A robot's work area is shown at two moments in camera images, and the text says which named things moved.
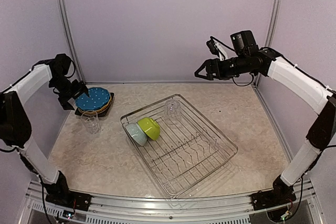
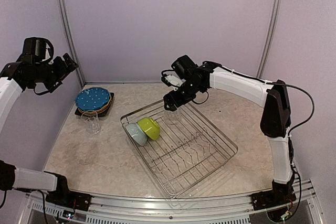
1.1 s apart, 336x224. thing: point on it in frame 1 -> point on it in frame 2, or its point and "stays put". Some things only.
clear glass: x=172 y=111 stays put
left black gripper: x=80 y=86 -> x=63 y=71
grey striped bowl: x=136 y=134 stays put
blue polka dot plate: x=97 y=97 stays put
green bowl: x=150 y=127 stays put
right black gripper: x=210 y=63 -> x=174 y=101
